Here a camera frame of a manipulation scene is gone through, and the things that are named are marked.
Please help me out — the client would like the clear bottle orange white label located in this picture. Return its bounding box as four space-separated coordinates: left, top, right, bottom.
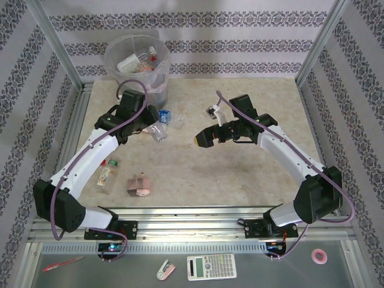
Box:
143 122 168 143

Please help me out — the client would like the rectangular clear bottle cream label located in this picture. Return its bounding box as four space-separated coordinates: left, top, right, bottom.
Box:
95 166 117 194

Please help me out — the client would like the clear plastic bin liner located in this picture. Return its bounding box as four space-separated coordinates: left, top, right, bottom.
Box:
104 34 171 93

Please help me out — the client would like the white scientific calculator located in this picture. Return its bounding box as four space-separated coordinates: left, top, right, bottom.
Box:
187 253 238 281

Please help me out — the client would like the pink tape roll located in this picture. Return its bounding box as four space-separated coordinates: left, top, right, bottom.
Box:
311 248 328 265

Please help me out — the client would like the red pen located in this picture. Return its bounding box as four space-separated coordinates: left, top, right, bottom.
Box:
41 256 85 273

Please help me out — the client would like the silver wire mesh bin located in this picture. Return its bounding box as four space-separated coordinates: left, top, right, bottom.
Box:
104 34 171 111

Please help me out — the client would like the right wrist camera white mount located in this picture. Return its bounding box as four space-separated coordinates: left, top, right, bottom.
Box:
205 101 226 127

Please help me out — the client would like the aluminium side rail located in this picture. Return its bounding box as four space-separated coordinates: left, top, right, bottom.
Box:
41 83 94 218

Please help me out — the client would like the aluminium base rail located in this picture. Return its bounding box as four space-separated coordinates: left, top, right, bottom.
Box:
29 205 353 243

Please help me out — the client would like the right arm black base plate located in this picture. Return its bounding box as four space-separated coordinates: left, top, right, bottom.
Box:
244 218 298 240

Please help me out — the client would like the aluminium frame post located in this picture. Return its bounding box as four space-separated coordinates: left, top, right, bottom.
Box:
295 0 350 88
26 0 85 92

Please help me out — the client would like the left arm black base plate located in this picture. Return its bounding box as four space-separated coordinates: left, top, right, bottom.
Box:
85 220 139 241

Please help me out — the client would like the grey slotted cable duct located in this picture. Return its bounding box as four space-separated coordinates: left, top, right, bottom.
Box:
41 242 268 255

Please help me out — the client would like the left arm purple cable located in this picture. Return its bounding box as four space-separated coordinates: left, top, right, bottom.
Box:
51 79 149 263

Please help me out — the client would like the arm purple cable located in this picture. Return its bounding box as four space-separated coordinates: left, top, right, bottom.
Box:
215 89 356 261
51 79 149 263

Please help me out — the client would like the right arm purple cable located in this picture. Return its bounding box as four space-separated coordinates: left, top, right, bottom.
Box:
215 89 356 261

